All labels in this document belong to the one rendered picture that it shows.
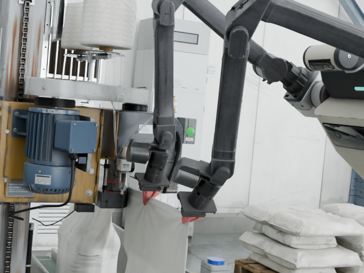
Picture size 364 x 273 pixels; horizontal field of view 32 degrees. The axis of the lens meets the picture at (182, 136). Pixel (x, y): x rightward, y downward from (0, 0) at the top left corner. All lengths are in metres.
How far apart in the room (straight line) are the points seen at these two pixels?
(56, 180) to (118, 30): 0.47
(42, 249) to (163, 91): 3.27
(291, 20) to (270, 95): 5.82
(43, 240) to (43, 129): 3.18
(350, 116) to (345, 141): 0.12
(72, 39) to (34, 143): 0.45
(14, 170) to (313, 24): 1.07
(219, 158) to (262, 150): 5.63
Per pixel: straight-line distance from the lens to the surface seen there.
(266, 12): 1.36
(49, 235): 4.99
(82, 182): 2.10
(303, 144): 7.49
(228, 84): 1.45
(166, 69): 1.86
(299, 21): 1.39
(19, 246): 2.15
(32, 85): 1.86
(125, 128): 2.12
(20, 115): 2.02
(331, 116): 1.84
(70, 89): 1.84
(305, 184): 7.59
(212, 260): 2.21
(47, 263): 3.85
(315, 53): 1.73
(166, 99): 1.88
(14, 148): 2.03
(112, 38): 1.89
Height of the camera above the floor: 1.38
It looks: 3 degrees down
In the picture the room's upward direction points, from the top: 5 degrees clockwise
